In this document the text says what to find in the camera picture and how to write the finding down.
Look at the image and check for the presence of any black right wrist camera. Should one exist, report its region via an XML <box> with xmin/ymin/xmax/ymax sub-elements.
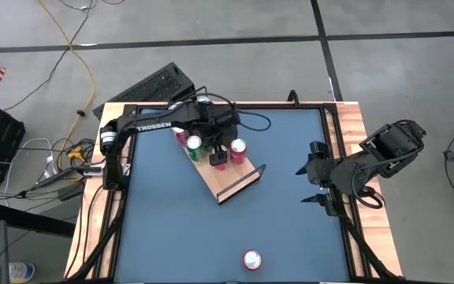
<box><xmin>308</xmin><ymin>140</ymin><xmax>331</xmax><ymax>158</ymax></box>

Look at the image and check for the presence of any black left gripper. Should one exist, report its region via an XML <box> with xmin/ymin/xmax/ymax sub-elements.
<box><xmin>202</xmin><ymin>114</ymin><xmax>240</xmax><ymax>167</ymax></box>

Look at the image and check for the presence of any red Coca-Cola can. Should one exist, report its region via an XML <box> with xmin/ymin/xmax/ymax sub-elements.
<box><xmin>171</xmin><ymin>126</ymin><xmax>191</xmax><ymax>147</ymax></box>

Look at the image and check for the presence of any black power brick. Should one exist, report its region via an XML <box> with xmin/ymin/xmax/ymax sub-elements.
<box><xmin>57</xmin><ymin>181</ymin><xmax>85</xmax><ymax>202</ymax></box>

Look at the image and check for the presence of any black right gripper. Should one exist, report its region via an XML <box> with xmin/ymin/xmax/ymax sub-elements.
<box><xmin>295</xmin><ymin>155</ymin><xmax>341</xmax><ymax>217</ymax></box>

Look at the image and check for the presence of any white cable with plug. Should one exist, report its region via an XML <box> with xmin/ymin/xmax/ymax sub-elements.
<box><xmin>4</xmin><ymin>136</ymin><xmax>57</xmax><ymax>198</ymax></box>

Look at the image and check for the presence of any green Sprite can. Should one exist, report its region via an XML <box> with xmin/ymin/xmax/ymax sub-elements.
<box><xmin>185</xmin><ymin>134</ymin><xmax>209</xmax><ymax>162</ymax></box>

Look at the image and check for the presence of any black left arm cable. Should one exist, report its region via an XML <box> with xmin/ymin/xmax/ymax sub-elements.
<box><xmin>195</xmin><ymin>92</ymin><xmax>273</xmax><ymax>133</ymax></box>

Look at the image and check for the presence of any yellow cable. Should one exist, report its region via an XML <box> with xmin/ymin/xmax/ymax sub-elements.
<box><xmin>36</xmin><ymin>0</ymin><xmax>96</xmax><ymax>182</ymax></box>

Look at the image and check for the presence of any black beam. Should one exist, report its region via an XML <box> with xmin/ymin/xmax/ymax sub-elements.
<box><xmin>0</xmin><ymin>201</ymin><xmax>76</xmax><ymax>239</ymax></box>

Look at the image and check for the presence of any black crate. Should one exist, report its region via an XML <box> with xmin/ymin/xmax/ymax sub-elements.
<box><xmin>0</xmin><ymin>101</ymin><xmax>27</xmax><ymax>187</ymax></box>

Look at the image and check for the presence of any black mesh computer tower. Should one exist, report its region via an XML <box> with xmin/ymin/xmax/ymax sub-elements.
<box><xmin>91</xmin><ymin>62</ymin><xmax>197</xmax><ymax>121</ymax></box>

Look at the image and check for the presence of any white labelled bottle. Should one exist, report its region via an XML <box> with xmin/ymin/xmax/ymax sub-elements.
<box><xmin>8</xmin><ymin>261</ymin><xmax>35</xmax><ymax>283</ymax></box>

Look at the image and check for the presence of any wooden shelf with black ends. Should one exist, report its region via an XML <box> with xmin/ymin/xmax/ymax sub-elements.
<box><xmin>167</xmin><ymin>84</ymin><xmax>267</xmax><ymax>205</ymax></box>

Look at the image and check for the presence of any long black floor cable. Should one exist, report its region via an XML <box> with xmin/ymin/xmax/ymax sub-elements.
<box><xmin>2</xmin><ymin>0</ymin><xmax>128</xmax><ymax>112</ymax></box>

